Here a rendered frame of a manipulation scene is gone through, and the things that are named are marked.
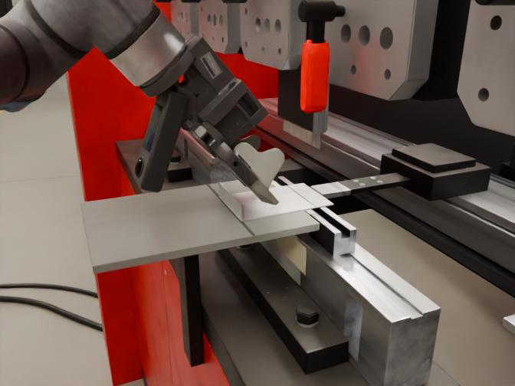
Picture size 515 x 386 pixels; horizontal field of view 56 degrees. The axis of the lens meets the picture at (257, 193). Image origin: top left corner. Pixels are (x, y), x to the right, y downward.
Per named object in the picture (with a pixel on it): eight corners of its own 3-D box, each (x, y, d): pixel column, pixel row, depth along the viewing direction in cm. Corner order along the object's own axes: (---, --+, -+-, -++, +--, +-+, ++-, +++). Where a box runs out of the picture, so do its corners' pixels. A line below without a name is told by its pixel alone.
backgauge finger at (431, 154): (296, 188, 73) (297, 157, 71) (431, 167, 82) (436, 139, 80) (338, 219, 62) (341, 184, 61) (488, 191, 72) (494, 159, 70)
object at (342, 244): (265, 197, 74) (265, 178, 72) (283, 194, 75) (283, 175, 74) (332, 256, 56) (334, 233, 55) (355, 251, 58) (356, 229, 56)
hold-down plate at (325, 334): (217, 251, 77) (216, 234, 76) (248, 245, 79) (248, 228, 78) (305, 375, 52) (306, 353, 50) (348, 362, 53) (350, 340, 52)
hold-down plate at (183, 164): (143, 147, 132) (142, 137, 131) (163, 145, 134) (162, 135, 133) (168, 182, 106) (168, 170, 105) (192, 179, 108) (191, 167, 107)
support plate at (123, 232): (80, 209, 64) (80, 202, 64) (260, 182, 74) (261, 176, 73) (93, 275, 49) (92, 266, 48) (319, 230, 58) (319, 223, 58)
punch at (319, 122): (277, 131, 67) (278, 61, 64) (290, 129, 68) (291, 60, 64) (312, 150, 59) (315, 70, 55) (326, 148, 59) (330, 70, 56)
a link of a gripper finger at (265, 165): (311, 181, 58) (260, 125, 55) (276, 215, 58) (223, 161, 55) (303, 177, 61) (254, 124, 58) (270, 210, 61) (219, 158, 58)
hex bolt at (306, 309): (290, 316, 56) (291, 305, 56) (311, 310, 57) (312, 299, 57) (302, 330, 54) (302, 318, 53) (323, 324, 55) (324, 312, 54)
